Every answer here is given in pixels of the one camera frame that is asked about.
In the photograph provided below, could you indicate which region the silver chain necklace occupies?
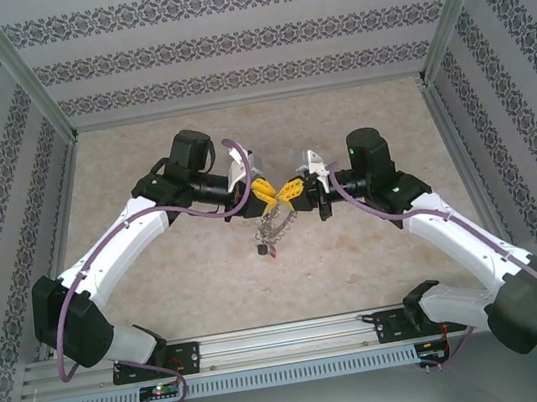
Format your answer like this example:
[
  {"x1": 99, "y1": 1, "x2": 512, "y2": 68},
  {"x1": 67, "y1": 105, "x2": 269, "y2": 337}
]
[{"x1": 248, "y1": 203, "x2": 305, "y2": 261}]

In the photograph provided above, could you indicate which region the black mounting plate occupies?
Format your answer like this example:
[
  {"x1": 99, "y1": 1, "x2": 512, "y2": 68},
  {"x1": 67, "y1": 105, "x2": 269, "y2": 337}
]
[
  {"x1": 369, "y1": 298, "x2": 469, "y2": 346},
  {"x1": 108, "y1": 339, "x2": 206, "y2": 388}
]

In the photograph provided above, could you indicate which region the small circuit board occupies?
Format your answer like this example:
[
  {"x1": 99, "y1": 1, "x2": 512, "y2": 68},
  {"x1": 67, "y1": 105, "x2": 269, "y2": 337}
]
[
  {"x1": 414, "y1": 337, "x2": 453, "y2": 365},
  {"x1": 138, "y1": 381, "x2": 184, "y2": 402}
]

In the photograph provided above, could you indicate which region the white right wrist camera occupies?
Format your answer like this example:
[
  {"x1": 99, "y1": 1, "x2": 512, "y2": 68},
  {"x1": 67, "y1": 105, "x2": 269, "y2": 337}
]
[{"x1": 291, "y1": 146, "x2": 332, "y2": 181}]

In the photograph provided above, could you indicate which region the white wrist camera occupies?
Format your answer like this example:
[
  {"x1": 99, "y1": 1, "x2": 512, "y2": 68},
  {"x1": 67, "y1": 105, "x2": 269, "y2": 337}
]
[
  {"x1": 291, "y1": 146, "x2": 332, "y2": 181},
  {"x1": 221, "y1": 143, "x2": 265, "y2": 194}
]

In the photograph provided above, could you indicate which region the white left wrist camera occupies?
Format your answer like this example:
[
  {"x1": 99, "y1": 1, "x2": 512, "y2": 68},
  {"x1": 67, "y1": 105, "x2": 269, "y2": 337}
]
[{"x1": 221, "y1": 143, "x2": 265, "y2": 194}]

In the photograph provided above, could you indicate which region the purple cable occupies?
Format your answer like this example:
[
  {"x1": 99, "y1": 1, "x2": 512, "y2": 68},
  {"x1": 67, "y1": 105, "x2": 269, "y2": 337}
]
[
  {"x1": 26, "y1": 135, "x2": 287, "y2": 402},
  {"x1": 325, "y1": 132, "x2": 537, "y2": 382}
]

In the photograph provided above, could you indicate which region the aluminium side rail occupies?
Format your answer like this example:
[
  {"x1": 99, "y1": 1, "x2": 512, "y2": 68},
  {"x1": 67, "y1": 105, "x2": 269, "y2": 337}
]
[
  {"x1": 420, "y1": 68, "x2": 537, "y2": 272},
  {"x1": 6, "y1": 135, "x2": 111, "y2": 364}
]

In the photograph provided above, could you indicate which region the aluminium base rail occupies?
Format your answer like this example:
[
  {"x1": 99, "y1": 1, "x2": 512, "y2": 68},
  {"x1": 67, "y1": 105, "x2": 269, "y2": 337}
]
[{"x1": 19, "y1": 285, "x2": 537, "y2": 402}]

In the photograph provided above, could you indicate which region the white slotted cable duct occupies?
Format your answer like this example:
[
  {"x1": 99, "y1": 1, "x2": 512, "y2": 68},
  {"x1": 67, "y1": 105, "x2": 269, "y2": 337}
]
[{"x1": 41, "y1": 339, "x2": 451, "y2": 402}]

